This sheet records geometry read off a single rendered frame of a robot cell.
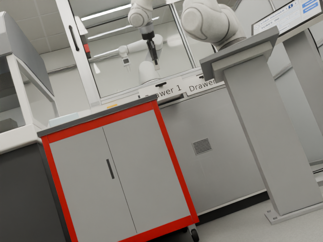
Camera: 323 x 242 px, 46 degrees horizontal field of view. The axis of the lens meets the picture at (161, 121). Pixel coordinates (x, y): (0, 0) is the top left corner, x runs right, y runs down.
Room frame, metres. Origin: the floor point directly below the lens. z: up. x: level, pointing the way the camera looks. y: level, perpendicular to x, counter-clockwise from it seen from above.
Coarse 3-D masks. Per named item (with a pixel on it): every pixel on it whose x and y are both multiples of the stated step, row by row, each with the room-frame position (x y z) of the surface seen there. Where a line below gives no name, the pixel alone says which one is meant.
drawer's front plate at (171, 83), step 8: (168, 80) 2.32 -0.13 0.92; (176, 80) 2.33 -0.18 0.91; (144, 88) 2.30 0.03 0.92; (152, 88) 2.31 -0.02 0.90; (160, 88) 2.31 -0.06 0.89; (168, 88) 2.32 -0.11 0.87; (176, 88) 2.33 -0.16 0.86; (184, 88) 2.33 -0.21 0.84; (144, 96) 2.30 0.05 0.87; (160, 96) 2.31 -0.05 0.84; (168, 96) 2.32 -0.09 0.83
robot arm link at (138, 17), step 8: (136, 0) 1.84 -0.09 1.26; (144, 0) 1.82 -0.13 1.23; (152, 0) 1.84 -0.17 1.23; (136, 8) 1.82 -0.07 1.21; (144, 8) 1.83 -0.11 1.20; (152, 8) 1.88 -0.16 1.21; (128, 16) 1.84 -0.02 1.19; (136, 16) 1.81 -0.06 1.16; (144, 16) 1.82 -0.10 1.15; (136, 24) 1.84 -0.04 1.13; (144, 24) 1.86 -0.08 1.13
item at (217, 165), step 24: (216, 96) 2.51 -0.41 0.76; (168, 120) 2.46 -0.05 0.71; (192, 120) 2.48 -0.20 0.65; (216, 120) 2.50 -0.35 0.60; (192, 144) 2.47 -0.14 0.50; (216, 144) 2.49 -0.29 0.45; (240, 144) 2.51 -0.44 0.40; (192, 168) 2.47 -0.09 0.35; (216, 168) 2.49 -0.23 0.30; (240, 168) 2.50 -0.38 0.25; (192, 192) 2.46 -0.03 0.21; (216, 192) 2.48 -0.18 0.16; (240, 192) 2.50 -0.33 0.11; (264, 192) 2.55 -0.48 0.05; (216, 216) 2.51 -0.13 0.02
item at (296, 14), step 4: (296, 12) 2.36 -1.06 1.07; (288, 16) 2.39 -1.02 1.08; (292, 16) 2.36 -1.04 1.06; (296, 16) 2.34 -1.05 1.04; (280, 20) 2.43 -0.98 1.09; (284, 20) 2.40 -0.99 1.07; (288, 20) 2.37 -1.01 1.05; (292, 20) 2.35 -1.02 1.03; (276, 24) 2.44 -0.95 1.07; (280, 24) 2.41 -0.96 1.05; (284, 24) 2.38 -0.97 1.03; (268, 28) 2.48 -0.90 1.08
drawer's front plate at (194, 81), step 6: (192, 78) 2.48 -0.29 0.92; (198, 78) 2.48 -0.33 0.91; (186, 84) 2.47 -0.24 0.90; (192, 84) 2.47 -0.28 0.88; (198, 84) 2.48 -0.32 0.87; (210, 84) 2.49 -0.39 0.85; (216, 84) 2.49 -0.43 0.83; (222, 84) 2.50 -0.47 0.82; (186, 90) 2.47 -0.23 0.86; (198, 90) 2.48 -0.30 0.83; (204, 90) 2.49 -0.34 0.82
